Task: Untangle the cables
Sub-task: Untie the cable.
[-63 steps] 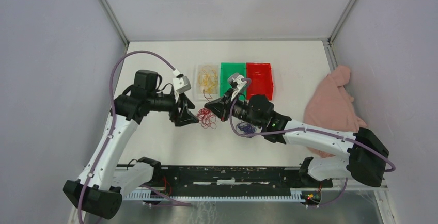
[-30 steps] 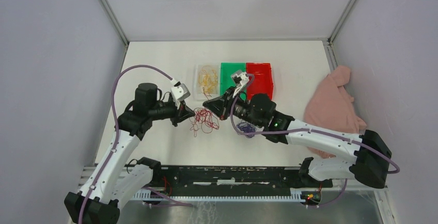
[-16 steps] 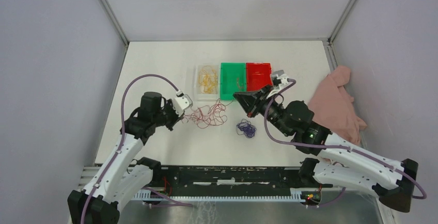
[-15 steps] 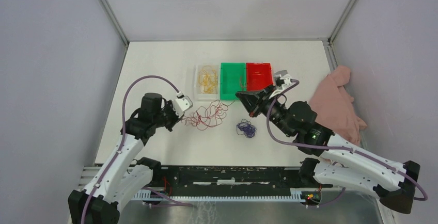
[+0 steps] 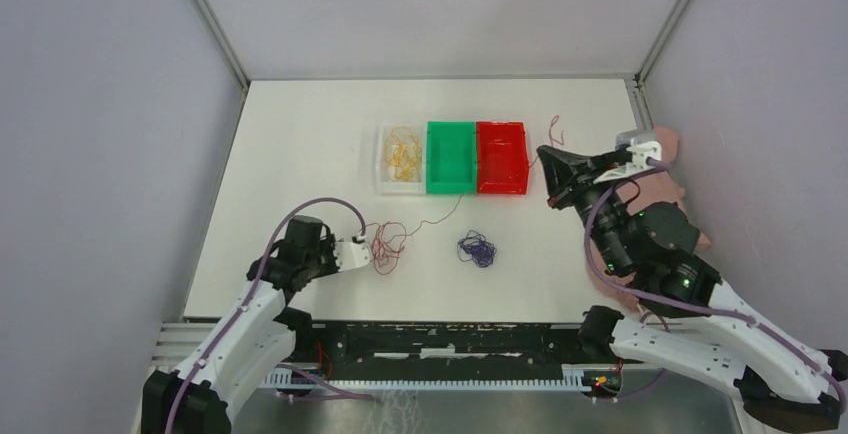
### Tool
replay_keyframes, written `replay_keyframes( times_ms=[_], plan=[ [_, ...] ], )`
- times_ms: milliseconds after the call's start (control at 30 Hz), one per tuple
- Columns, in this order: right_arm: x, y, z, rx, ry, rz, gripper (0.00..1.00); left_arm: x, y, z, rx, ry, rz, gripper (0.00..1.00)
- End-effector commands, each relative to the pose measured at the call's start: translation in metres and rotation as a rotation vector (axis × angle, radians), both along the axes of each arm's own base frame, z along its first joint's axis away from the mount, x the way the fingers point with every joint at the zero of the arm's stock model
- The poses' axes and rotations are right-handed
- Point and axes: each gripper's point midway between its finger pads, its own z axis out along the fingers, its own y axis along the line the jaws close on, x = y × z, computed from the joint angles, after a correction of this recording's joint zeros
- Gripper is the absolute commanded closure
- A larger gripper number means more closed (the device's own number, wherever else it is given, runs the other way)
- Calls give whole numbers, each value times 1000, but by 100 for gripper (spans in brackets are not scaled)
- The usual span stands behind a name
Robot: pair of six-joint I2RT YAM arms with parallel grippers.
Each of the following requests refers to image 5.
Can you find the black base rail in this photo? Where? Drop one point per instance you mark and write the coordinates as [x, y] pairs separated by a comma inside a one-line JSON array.
[[438, 351]]

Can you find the pink cloth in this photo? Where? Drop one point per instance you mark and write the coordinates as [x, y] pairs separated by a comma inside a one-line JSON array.
[[659, 187]]

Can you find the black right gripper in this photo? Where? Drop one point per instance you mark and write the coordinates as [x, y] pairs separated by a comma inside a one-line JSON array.
[[563, 169]]

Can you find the red plastic bin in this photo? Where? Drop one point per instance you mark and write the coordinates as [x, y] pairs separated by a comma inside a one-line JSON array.
[[502, 158]]

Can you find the clear plastic bin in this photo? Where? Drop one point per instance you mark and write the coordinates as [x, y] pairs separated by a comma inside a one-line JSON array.
[[400, 159]]

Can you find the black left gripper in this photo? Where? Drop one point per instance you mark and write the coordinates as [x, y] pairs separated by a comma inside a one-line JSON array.
[[328, 243]]

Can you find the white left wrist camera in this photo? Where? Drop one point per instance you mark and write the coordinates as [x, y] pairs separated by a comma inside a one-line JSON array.
[[351, 255]]

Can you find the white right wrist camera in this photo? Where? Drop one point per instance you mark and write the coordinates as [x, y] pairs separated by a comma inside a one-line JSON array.
[[639, 149]]

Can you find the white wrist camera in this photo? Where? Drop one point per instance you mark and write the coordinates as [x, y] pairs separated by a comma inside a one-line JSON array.
[[639, 149], [351, 255]]

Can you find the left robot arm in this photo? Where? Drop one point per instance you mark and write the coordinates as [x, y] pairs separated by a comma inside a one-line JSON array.
[[205, 391]]

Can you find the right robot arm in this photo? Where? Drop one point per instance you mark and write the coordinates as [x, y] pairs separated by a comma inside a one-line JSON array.
[[650, 254]]

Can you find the green plastic bin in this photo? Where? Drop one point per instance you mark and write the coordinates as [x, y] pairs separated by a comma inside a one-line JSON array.
[[451, 157]]

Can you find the white slotted cable duct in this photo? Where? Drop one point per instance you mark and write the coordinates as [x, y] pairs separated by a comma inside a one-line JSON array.
[[570, 381]]

